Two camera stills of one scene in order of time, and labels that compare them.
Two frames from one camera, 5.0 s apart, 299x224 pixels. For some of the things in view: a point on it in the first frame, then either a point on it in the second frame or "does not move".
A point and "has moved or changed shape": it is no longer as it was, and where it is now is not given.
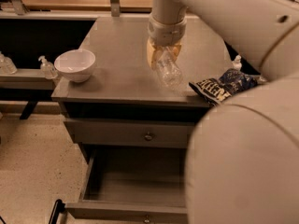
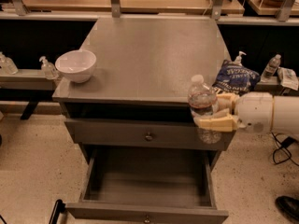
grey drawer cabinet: (122, 105) does not move
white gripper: (165, 33) -> (254, 112)
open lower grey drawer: (133, 185) does not move
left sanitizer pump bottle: (48, 69) does not move
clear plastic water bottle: (169, 73) -> (202, 100)
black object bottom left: (59, 207) does not move
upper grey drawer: (132, 133) does not move
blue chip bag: (231, 82) has moved or changed shape
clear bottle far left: (7, 65) does not move
